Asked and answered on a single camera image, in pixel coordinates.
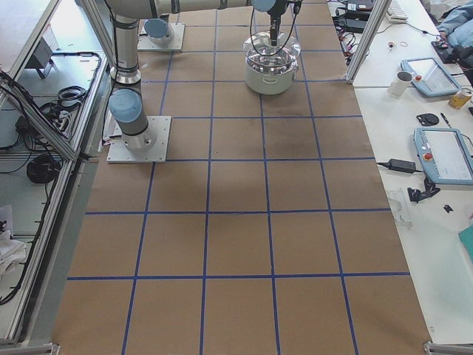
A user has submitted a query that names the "yellow drink can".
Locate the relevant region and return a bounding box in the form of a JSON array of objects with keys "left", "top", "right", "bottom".
[{"left": 448, "top": 87, "right": 472, "bottom": 109}]

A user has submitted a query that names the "aluminium frame rail left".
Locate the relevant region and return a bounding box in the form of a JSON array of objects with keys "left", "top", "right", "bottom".
[{"left": 1, "top": 51, "right": 109, "bottom": 345}]

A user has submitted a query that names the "black laptop charger box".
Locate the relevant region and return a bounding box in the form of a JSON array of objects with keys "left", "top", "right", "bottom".
[{"left": 333, "top": 0, "right": 375, "bottom": 33}]

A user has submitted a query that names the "black round disc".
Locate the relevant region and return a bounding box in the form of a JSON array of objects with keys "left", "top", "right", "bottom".
[{"left": 416, "top": 113, "right": 440, "bottom": 126}]

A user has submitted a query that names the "coiled black cable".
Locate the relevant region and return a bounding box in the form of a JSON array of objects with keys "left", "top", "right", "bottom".
[{"left": 26, "top": 152, "right": 61, "bottom": 185}]

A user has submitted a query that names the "teach pendant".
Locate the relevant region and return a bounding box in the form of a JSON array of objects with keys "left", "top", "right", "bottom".
[
  {"left": 401, "top": 57, "right": 461, "bottom": 97},
  {"left": 413, "top": 127, "right": 472, "bottom": 186}
]

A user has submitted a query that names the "grey metal box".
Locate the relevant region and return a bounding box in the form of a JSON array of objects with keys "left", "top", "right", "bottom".
[{"left": 25, "top": 38, "right": 54, "bottom": 79}]

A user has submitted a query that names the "clear plastic holder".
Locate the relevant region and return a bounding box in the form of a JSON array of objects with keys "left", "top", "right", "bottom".
[{"left": 386, "top": 189, "right": 412, "bottom": 229}]

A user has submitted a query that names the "black power adapter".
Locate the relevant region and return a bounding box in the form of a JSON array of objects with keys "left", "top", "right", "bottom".
[{"left": 377, "top": 158, "right": 422, "bottom": 174}]

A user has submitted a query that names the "white paper cup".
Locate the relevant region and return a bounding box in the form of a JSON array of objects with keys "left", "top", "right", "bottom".
[{"left": 387, "top": 70, "right": 413, "bottom": 97}]

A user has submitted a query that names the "person in blue jacket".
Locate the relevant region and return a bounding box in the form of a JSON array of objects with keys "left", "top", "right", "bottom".
[{"left": 437, "top": 1, "right": 472, "bottom": 70}]

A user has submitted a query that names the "small black clip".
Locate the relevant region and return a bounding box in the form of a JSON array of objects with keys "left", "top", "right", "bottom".
[{"left": 443, "top": 204, "right": 454, "bottom": 213}]

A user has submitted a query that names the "glass pot lid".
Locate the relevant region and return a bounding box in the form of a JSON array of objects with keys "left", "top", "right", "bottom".
[{"left": 243, "top": 31, "right": 301, "bottom": 67}]

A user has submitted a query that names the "white crumpled cloth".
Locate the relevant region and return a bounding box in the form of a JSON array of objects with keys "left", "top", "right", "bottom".
[{"left": 0, "top": 203, "right": 27, "bottom": 282}]

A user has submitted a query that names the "black plastic bracket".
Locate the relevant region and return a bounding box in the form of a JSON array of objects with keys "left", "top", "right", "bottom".
[{"left": 407, "top": 177, "right": 440, "bottom": 203}]

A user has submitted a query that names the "black cable bundle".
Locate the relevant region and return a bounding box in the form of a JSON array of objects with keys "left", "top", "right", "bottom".
[{"left": 38, "top": 85, "right": 91, "bottom": 138}]

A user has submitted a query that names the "white keyboard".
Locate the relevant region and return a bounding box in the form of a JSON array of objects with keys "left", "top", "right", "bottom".
[{"left": 385, "top": 0, "right": 408, "bottom": 24}]

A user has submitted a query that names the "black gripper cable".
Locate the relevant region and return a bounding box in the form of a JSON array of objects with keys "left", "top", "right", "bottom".
[{"left": 249, "top": 0, "right": 301, "bottom": 57}]

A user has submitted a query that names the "teal folder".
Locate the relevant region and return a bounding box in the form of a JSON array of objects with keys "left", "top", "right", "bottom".
[{"left": 458, "top": 226, "right": 473, "bottom": 261}]

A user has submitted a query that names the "black pen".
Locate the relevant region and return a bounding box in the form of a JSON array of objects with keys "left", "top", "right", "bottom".
[{"left": 440, "top": 112, "right": 452, "bottom": 129}]

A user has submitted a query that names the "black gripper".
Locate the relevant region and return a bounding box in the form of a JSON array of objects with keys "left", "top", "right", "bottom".
[{"left": 267, "top": 0, "right": 289, "bottom": 46}]

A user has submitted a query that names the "white cooking pot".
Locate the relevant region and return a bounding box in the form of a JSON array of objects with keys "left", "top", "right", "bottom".
[{"left": 245, "top": 51, "right": 299, "bottom": 95}]

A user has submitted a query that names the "aluminium frame post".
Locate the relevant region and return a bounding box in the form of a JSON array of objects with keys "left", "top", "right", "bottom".
[{"left": 344, "top": 0, "right": 390, "bottom": 84}]

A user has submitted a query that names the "upper teach pendant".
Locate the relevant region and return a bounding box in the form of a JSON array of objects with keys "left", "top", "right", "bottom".
[{"left": 401, "top": 57, "right": 461, "bottom": 97}]

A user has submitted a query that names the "lower teach pendant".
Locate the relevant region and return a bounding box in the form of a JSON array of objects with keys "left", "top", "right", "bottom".
[{"left": 413, "top": 127, "right": 472, "bottom": 186}]

